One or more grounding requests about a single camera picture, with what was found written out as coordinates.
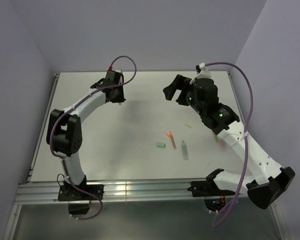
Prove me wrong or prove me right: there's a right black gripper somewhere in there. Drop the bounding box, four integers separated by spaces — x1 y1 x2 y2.
162 74 205 116

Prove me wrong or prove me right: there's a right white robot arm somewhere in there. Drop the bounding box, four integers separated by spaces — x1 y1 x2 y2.
163 74 296 209

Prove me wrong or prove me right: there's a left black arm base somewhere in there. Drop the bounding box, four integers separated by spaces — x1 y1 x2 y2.
57 181 104 220

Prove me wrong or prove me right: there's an orange thin pen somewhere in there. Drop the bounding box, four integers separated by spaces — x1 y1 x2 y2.
164 131 177 150

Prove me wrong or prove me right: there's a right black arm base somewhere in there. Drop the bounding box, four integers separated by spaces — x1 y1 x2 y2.
187 180 235 212

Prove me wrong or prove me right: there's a green highlighter pen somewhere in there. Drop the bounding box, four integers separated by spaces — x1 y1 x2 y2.
181 140 189 161

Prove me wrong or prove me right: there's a green pen cap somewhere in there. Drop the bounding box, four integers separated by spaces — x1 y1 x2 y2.
156 141 166 148

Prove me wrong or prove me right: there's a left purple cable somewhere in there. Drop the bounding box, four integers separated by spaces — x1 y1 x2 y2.
48 55 137 221

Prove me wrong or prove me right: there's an aluminium front rail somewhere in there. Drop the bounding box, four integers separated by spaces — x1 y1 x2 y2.
13 178 277 206

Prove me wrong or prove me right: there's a pink highlighter pen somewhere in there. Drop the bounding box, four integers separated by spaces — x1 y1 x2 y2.
220 139 227 151

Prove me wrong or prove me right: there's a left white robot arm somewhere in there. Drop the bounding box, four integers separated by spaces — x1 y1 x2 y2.
46 68 125 200

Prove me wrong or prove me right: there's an olive yellow pen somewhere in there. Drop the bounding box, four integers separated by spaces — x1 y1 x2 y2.
213 134 220 143

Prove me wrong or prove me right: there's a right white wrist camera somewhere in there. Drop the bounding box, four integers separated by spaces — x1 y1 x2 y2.
189 62 212 85

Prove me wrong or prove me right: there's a pale yellow small cap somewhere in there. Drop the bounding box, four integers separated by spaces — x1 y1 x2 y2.
184 123 192 129

